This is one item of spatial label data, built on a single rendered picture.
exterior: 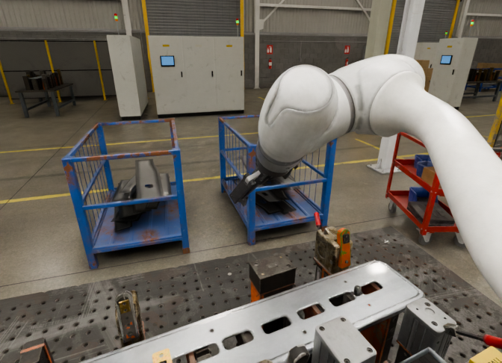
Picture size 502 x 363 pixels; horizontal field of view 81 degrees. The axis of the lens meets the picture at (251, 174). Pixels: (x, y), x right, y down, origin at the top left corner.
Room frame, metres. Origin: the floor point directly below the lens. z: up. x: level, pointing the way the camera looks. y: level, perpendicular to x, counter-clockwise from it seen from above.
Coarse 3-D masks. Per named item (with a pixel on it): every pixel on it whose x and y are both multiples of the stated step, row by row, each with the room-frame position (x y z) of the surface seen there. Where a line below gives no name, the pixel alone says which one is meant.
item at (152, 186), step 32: (96, 128) 3.01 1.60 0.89; (64, 160) 1.91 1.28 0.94; (96, 160) 1.97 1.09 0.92; (96, 192) 2.49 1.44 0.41; (128, 192) 2.34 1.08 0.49; (160, 192) 2.31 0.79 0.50; (96, 224) 2.28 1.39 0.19; (128, 224) 2.26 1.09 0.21; (160, 224) 2.33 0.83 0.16; (96, 256) 1.97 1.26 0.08
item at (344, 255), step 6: (342, 228) 0.80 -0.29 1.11; (342, 234) 0.78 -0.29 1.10; (348, 234) 0.78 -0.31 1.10; (342, 240) 0.78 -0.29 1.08; (348, 240) 0.78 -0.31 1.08; (342, 246) 0.77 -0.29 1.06; (348, 246) 0.78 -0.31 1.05; (342, 252) 0.77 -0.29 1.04; (348, 252) 0.78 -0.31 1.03; (342, 258) 0.76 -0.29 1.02; (348, 258) 0.77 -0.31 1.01; (342, 264) 0.76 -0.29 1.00; (348, 264) 0.77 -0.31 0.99
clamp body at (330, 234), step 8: (320, 232) 0.85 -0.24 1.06; (328, 232) 0.85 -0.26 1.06; (336, 232) 0.85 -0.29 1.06; (320, 240) 0.84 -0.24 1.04; (328, 240) 0.81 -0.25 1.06; (336, 240) 0.81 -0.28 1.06; (320, 248) 0.84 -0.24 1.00; (328, 248) 0.80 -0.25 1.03; (336, 248) 0.77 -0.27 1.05; (320, 256) 0.83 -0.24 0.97; (328, 256) 0.79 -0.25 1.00; (336, 256) 0.77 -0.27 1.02; (320, 264) 0.82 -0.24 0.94; (328, 264) 0.79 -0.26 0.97; (336, 264) 0.77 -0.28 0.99; (320, 272) 0.85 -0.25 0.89; (328, 272) 0.79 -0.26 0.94; (336, 272) 0.77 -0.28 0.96; (336, 304) 0.79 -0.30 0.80
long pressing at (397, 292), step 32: (320, 288) 0.65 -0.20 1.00; (352, 288) 0.65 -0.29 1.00; (384, 288) 0.65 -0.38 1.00; (416, 288) 0.66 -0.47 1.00; (224, 320) 0.54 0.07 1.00; (256, 320) 0.54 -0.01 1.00; (320, 320) 0.54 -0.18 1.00; (352, 320) 0.54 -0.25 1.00; (384, 320) 0.55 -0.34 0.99; (128, 352) 0.46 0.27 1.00; (224, 352) 0.46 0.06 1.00; (256, 352) 0.46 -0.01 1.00
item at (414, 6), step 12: (408, 0) 4.11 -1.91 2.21; (420, 0) 4.07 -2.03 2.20; (408, 12) 4.11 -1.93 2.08; (420, 12) 4.08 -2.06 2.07; (408, 24) 4.08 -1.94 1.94; (420, 24) 4.09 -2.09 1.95; (408, 36) 4.05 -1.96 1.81; (408, 48) 4.05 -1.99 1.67; (384, 144) 4.11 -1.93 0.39; (384, 156) 4.08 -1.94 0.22; (372, 168) 4.13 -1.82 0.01; (384, 168) 4.05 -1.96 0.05; (396, 168) 4.11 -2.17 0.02
